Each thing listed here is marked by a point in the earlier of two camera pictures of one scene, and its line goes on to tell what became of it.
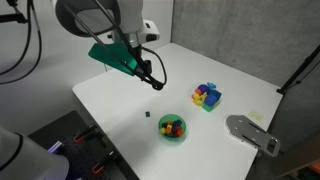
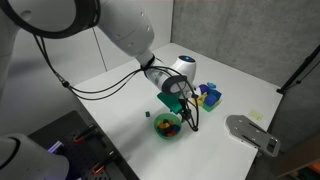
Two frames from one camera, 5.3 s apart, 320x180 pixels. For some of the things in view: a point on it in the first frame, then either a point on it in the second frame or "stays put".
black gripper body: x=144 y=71 → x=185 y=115
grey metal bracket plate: x=253 y=134 stays put
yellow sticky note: x=256 y=115 stays put
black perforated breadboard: x=84 y=155 stays put
